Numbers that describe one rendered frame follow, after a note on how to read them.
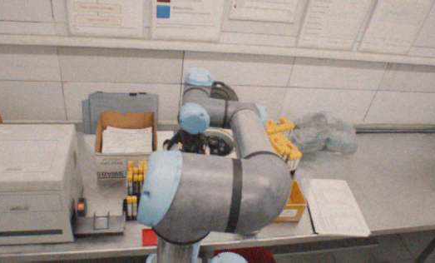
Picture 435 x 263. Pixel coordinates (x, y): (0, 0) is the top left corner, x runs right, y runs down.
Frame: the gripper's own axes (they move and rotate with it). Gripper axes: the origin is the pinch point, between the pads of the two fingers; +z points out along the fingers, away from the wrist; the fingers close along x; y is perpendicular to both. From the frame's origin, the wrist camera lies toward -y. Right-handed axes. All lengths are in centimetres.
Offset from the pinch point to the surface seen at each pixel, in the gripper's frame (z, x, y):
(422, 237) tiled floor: 115, 192, -1
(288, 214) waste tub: 20.3, 38.0, 15.4
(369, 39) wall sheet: -25, 96, -40
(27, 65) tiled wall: -5, -54, -60
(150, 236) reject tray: 24.6, -13.8, 11.6
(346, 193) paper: 24, 72, 8
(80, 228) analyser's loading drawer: 20.9, -36.7, 6.2
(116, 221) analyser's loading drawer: 21.1, -24.8, 5.6
